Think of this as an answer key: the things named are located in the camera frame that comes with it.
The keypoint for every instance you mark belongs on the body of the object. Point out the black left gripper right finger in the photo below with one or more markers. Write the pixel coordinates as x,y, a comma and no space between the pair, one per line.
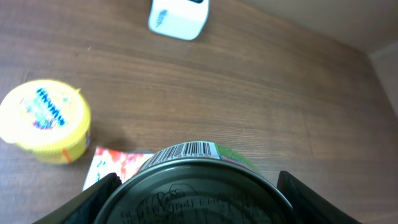
308,206

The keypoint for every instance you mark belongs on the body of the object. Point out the white barcode scanner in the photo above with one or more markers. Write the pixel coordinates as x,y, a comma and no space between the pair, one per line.
180,19

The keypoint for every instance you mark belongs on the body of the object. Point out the yellow mentos gum bottle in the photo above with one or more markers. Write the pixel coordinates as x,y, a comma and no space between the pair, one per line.
47,118

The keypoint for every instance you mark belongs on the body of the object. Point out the red white snack packet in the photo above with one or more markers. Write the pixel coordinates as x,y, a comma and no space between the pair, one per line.
105,161

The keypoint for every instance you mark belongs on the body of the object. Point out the round tin can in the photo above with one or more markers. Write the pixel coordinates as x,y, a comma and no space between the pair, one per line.
197,182

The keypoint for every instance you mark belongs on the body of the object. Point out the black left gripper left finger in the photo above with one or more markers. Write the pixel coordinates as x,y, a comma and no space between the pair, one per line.
84,208

